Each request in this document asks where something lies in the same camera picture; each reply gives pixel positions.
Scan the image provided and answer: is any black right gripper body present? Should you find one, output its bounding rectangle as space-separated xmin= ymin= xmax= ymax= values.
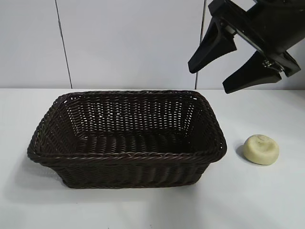
xmin=208 ymin=0 xmax=305 ymax=78

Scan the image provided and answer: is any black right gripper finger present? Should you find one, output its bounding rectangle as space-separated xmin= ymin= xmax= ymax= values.
xmin=187 ymin=17 xmax=238 ymax=73
xmin=222 ymin=51 xmax=282 ymax=94

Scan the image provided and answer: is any pale yellow egg yolk pastry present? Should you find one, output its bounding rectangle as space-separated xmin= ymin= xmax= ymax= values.
xmin=243 ymin=134 xmax=280 ymax=165

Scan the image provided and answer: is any dark brown wicker basket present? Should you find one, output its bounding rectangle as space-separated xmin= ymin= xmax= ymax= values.
xmin=26 ymin=89 xmax=228 ymax=190

